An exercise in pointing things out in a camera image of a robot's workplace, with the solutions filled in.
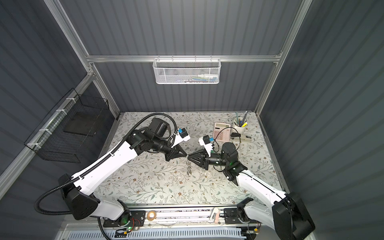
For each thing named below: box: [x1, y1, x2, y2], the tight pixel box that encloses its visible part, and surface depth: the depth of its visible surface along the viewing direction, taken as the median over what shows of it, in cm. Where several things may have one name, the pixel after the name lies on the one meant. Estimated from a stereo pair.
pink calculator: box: [213, 122, 231, 142], surface depth 110 cm
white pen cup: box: [233, 117, 248, 134], surface depth 104 cm
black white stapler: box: [230, 132, 252, 143], surface depth 104 cm
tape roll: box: [146, 210, 157, 221], surface depth 77 cm
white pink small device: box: [210, 207, 221, 225], surface depth 74 cm
